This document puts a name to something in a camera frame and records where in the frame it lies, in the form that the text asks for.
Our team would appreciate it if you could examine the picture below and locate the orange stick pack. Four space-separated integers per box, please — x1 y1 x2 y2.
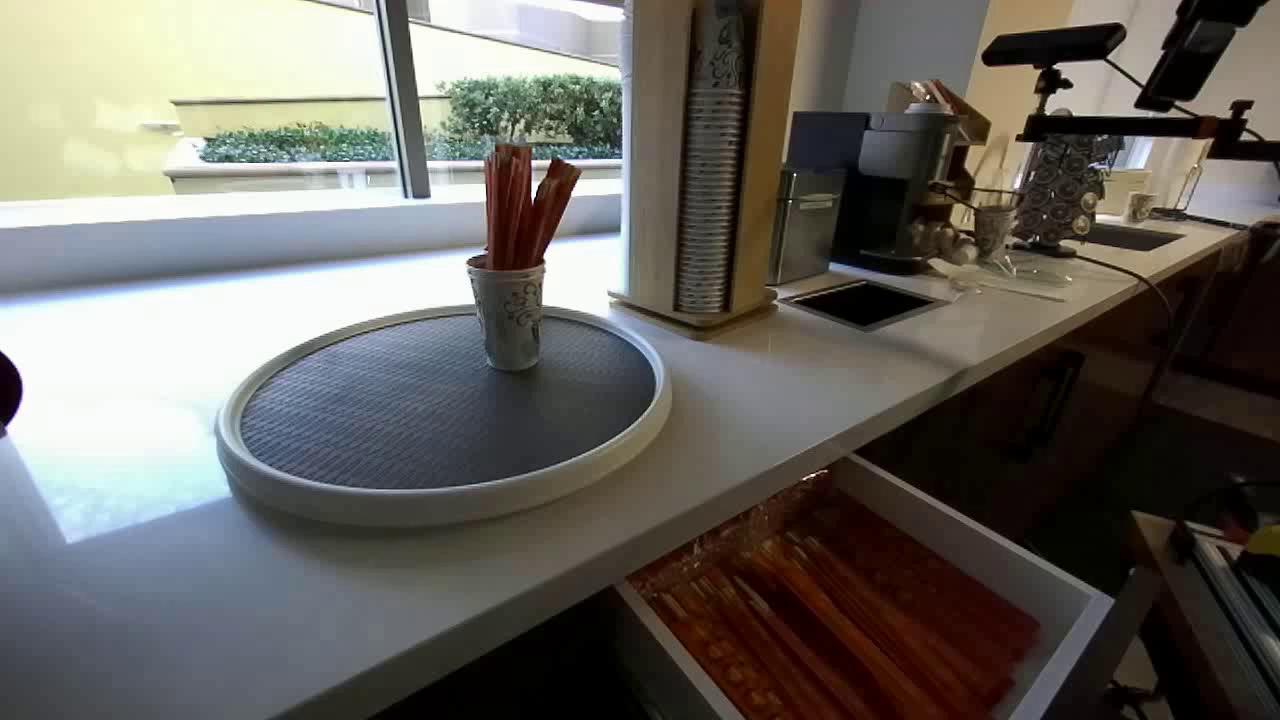
524 155 583 268
483 140 521 271
505 140 541 271

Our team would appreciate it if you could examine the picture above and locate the wooden cup dispenser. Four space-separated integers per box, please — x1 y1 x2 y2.
610 0 810 332

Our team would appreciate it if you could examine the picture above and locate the black coffee machine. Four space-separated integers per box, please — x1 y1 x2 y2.
834 75 995 277

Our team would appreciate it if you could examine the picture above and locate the small clear cup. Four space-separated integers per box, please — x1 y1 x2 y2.
971 184 1023 262

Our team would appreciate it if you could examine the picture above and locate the open white drawer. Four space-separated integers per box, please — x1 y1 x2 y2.
614 450 1121 720

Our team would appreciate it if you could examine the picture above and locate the grey metal appliance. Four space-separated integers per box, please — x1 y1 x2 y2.
774 109 872 288

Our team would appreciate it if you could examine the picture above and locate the steel-framed black counter opening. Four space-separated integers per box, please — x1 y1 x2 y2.
792 277 935 335

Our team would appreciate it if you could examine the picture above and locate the round white-rimmed grey tray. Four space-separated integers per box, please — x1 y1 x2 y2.
212 298 678 533

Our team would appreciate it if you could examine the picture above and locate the green hedge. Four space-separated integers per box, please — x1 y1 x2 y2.
195 72 630 166

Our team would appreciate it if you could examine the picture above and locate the patterned glass jar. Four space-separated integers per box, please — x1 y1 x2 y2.
1014 133 1114 257

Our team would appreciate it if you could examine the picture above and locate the counter sink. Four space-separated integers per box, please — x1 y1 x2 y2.
1083 220 1183 257

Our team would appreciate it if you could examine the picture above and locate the metal framed equipment cart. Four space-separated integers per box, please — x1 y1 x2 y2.
1132 477 1280 720

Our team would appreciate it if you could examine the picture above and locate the black mounted device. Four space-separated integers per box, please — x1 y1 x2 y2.
1132 0 1273 117

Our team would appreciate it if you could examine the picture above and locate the dark rounded object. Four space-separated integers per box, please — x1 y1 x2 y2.
0 352 30 437

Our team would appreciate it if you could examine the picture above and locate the grey window post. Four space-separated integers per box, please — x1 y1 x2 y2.
371 0 435 205

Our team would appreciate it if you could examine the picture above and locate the black cabinet handle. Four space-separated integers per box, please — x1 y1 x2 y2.
1015 347 1088 462

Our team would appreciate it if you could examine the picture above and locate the black camera stand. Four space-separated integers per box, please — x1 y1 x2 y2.
1015 60 1280 166

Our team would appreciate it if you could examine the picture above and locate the black bar camera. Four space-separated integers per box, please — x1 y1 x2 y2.
982 19 1132 72

